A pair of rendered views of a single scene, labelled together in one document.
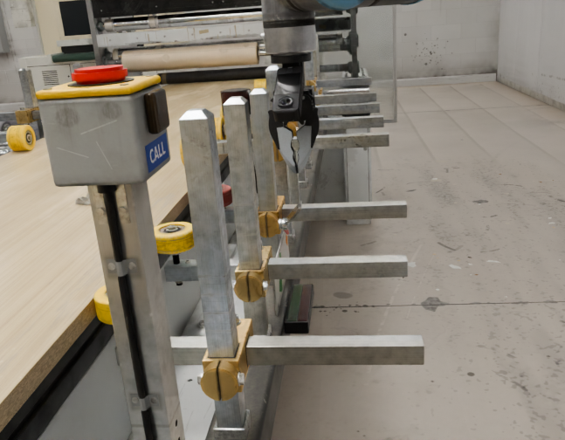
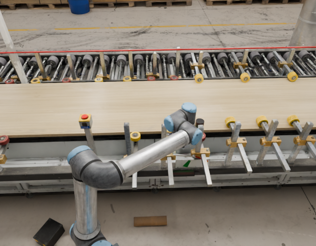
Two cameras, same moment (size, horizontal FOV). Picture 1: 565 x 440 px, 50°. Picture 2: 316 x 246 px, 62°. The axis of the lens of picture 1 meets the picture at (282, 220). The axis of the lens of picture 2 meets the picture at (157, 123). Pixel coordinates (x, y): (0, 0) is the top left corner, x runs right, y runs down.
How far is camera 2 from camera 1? 174 cm
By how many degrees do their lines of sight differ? 70
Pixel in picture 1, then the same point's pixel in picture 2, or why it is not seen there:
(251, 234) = not seen: hidden behind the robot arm
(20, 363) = (113, 131)
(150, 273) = (87, 135)
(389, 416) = (242, 237)
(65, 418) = (121, 141)
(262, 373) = (149, 169)
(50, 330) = (122, 130)
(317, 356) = not seen: hidden behind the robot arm
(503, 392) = not seen: outside the picture
